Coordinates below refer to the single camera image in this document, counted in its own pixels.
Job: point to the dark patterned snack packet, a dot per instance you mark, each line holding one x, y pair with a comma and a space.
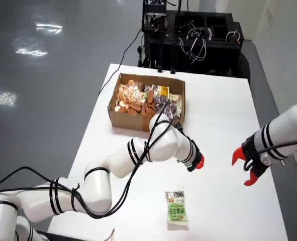
150, 90

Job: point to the cream snack packet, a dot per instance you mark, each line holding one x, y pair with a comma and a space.
176, 101

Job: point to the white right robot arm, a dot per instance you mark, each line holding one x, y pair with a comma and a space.
289, 128

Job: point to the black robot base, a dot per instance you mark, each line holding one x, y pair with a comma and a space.
52, 237

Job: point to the brown sandwich biscuit packet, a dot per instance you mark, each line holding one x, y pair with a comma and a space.
129, 108

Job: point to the brown cardboard box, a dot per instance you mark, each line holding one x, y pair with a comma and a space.
128, 120

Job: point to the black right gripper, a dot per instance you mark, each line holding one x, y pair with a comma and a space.
251, 155

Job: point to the yellow snack packet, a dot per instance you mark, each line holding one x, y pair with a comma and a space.
164, 91

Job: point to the purple snack packet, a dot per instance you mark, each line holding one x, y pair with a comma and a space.
163, 105

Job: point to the round orange cracker bag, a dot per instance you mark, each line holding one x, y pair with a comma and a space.
128, 94

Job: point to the green white snack packet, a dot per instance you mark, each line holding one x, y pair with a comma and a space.
177, 211

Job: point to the tall black stand pole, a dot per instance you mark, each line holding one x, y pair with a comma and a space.
174, 55

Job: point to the brown wafer snack packet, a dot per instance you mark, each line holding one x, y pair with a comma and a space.
150, 103

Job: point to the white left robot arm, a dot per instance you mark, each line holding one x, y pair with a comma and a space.
163, 145

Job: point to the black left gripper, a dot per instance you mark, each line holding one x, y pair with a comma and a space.
195, 157

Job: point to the black camera rig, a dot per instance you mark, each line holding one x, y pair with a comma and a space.
156, 10

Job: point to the short black stand pole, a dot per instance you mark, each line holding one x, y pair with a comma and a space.
160, 50

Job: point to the black equipment cart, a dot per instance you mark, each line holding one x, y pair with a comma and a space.
218, 50

